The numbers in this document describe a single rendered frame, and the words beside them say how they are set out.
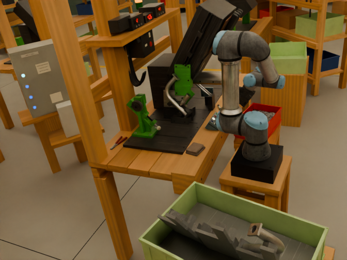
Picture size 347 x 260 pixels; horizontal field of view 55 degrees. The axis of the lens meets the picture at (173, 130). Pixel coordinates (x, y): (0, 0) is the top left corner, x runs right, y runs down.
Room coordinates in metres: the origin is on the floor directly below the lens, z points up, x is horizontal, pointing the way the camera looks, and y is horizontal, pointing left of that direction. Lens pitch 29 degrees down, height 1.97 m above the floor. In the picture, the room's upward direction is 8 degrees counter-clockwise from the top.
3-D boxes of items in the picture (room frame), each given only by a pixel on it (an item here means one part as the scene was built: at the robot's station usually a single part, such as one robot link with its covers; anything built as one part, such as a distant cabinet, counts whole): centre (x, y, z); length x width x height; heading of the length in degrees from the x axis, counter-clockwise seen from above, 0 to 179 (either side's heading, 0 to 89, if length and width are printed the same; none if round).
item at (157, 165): (2.23, -0.10, 0.44); 1.49 x 0.70 x 0.88; 154
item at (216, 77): (2.26, -0.22, 1.11); 0.39 x 0.16 x 0.03; 64
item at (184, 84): (2.14, -0.12, 1.17); 0.13 x 0.12 x 0.20; 154
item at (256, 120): (1.48, -0.42, 1.11); 0.13 x 0.12 x 0.14; 53
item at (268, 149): (1.48, -0.42, 0.99); 0.15 x 0.15 x 0.10
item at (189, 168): (2.11, -0.35, 0.82); 1.50 x 0.14 x 0.15; 154
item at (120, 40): (2.35, 0.13, 1.52); 0.90 x 0.25 x 0.04; 154
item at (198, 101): (2.23, -0.10, 0.89); 1.10 x 0.42 x 0.02; 154
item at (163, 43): (2.40, 0.23, 1.23); 1.30 x 0.05 x 0.09; 154
